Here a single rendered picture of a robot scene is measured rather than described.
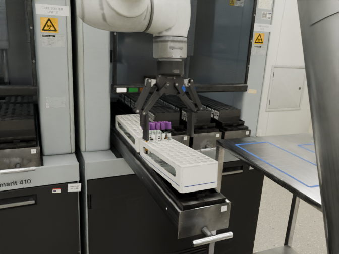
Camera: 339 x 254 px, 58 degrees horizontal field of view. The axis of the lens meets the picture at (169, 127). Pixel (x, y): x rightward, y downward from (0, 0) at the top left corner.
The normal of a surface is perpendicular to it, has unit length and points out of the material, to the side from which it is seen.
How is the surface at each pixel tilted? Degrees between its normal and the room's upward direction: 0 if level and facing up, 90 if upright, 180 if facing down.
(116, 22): 147
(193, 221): 90
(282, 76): 90
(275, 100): 90
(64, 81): 90
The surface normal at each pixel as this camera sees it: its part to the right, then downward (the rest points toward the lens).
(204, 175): 0.40, 0.18
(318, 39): -0.97, 0.11
